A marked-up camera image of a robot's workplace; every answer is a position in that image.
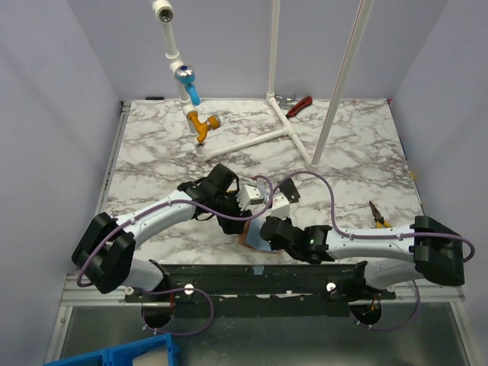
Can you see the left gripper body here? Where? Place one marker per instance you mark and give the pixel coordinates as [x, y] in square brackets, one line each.
[230, 205]

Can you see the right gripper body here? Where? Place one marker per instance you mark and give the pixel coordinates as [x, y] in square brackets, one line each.
[271, 227]

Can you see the pink leather card holder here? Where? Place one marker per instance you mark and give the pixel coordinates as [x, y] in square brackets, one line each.
[251, 239]

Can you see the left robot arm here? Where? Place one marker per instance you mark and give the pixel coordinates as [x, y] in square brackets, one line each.
[105, 254]

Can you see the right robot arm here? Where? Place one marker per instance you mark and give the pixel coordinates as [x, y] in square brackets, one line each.
[425, 249]

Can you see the black VIP card stack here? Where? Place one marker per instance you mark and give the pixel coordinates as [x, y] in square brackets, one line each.
[289, 190]

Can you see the orange valve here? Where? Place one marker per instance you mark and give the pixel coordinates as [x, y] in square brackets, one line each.
[202, 128]

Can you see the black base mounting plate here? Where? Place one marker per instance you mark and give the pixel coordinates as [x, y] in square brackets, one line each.
[261, 290]

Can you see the metal clamp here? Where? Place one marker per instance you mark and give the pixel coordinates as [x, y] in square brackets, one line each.
[286, 100]

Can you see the blue valve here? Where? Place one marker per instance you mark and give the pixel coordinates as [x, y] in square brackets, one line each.
[186, 76]

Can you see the blue plastic bin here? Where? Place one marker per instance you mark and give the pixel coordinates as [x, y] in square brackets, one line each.
[158, 350]

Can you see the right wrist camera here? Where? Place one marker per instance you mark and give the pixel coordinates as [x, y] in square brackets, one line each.
[280, 207]

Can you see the yellow handled pliers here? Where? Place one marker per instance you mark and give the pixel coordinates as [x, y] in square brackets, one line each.
[379, 220]

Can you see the white PVC pipe frame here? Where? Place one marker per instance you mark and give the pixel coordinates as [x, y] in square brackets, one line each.
[164, 14]

